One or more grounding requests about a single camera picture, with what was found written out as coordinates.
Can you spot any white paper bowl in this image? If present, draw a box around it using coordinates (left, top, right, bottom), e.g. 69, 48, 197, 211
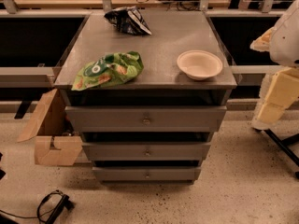
177, 50, 223, 80

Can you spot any brown cardboard box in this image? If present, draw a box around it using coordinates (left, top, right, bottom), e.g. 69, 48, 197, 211
17, 89, 82, 166

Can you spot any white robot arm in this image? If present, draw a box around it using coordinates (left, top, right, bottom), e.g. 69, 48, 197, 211
250, 0, 299, 130

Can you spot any grey drawer cabinet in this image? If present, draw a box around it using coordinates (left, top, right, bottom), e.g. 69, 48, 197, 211
55, 9, 236, 169

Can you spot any grey drawer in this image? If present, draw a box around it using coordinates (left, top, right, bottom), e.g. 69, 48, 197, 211
65, 106, 226, 133
93, 167, 201, 182
82, 142, 210, 161

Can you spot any green chip bag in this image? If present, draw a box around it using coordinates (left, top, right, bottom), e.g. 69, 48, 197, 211
72, 51, 144, 91

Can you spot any grey top drawer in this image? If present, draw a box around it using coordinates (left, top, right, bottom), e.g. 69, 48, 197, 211
65, 106, 226, 133

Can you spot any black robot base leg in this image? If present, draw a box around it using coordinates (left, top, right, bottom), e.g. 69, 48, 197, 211
263, 129, 299, 166

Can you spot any grey middle drawer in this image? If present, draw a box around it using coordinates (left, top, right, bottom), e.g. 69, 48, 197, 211
82, 142, 210, 161

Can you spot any grey bottom drawer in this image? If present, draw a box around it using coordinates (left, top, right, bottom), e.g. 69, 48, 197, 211
93, 167, 201, 182

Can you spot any black cable on floor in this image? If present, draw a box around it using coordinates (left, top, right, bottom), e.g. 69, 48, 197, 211
0, 189, 76, 224

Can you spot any dark blue chip bag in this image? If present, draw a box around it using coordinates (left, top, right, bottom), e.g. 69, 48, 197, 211
104, 7, 151, 35

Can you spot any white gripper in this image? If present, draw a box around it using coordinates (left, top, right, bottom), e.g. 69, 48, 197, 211
251, 68, 299, 130

